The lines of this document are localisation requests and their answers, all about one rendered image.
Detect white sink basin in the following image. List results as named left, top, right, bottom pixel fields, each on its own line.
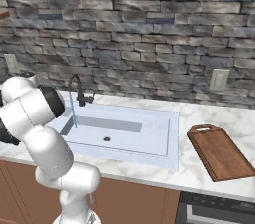
left=47, top=101, right=180, bottom=170

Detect black sink faucet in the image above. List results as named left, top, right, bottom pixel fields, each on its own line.
left=68, top=74, right=96, bottom=108

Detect blue water stream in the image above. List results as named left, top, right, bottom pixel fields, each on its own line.
left=68, top=90, right=78, bottom=129

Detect brown base cabinets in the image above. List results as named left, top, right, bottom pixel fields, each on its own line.
left=0, top=159, right=182, bottom=224

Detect brown wooden cutting board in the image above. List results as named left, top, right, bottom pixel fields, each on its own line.
left=186, top=123, right=255, bottom=183

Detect black dishwasher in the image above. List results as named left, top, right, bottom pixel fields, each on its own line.
left=174, top=190, right=255, bottom=224

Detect white wall outlet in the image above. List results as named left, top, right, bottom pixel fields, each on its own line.
left=209, top=68, right=230, bottom=92
left=3, top=53, right=21, bottom=75

